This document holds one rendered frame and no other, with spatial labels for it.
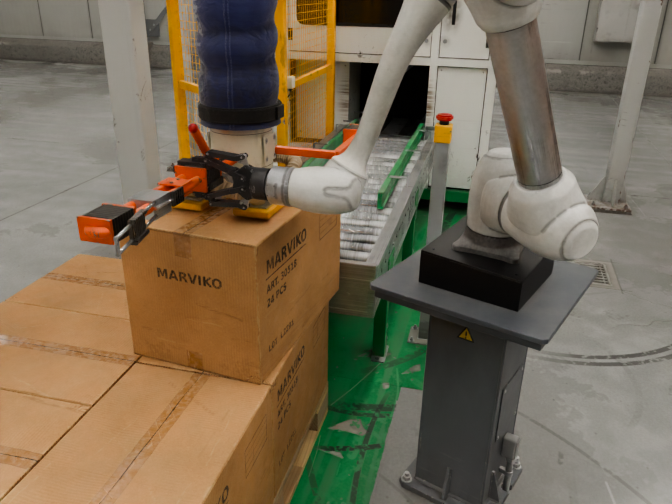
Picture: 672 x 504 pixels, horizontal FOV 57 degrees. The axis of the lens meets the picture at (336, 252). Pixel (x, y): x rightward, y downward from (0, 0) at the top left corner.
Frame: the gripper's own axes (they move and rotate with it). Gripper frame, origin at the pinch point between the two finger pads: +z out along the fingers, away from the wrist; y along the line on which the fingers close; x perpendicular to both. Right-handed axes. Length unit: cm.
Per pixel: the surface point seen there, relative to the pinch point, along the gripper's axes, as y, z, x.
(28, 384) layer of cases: 54, 39, -23
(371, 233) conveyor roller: 55, -20, 112
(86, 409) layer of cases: 54, 19, -27
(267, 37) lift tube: -30.4, -10.5, 23.5
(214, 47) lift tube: -28.1, 0.6, 16.3
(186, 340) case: 45.1, 3.8, -3.2
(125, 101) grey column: 10, 107, 128
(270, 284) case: 27.4, -18.5, 2.5
